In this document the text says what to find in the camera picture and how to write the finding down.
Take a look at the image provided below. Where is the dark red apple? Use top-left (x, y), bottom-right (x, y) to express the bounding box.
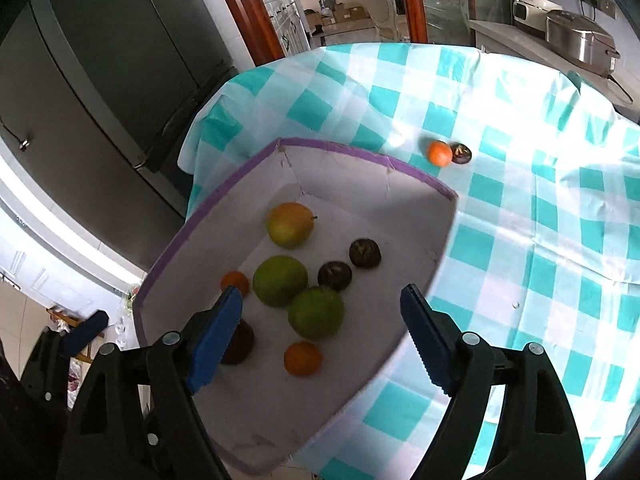
top-left (220, 318), bottom-right (255, 366)

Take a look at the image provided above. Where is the dark brown passion fruit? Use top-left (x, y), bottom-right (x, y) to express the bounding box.
top-left (348, 238), bottom-right (382, 269)

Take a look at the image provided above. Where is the small orange tangerine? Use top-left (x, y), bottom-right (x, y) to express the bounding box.
top-left (220, 271), bottom-right (250, 297)

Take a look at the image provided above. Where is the teal white checkered tablecloth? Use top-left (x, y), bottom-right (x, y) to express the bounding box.
top-left (179, 44), bottom-right (639, 478)

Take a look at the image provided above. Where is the green apple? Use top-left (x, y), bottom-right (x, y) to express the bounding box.
top-left (252, 255), bottom-right (309, 308)
top-left (288, 286), bottom-right (345, 340)

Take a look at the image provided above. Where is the yellow red apple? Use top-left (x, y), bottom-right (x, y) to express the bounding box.
top-left (267, 202), bottom-right (316, 249)

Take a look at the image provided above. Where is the white box purple rim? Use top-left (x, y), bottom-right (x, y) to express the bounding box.
top-left (134, 139), bottom-right (458, 476)

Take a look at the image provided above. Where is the dark grey refrigerator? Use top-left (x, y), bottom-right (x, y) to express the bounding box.
top-left (1, 0), bottom-right (234, 269)

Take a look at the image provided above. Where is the silver roaster pan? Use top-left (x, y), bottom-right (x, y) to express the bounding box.
top-left (546, 10), bottom-right (620, 78)

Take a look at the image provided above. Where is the white toaster appliance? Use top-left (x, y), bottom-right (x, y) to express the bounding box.
top-left (513, 0), bottom-right (562, 38)

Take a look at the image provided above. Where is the white ornate chair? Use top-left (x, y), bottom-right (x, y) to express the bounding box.
top-left (360, 0), bottom-right (410, 42)

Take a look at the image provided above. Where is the red wooden door frame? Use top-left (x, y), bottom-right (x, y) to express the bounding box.
top-left (224, 0), bottom-right (284, 66)

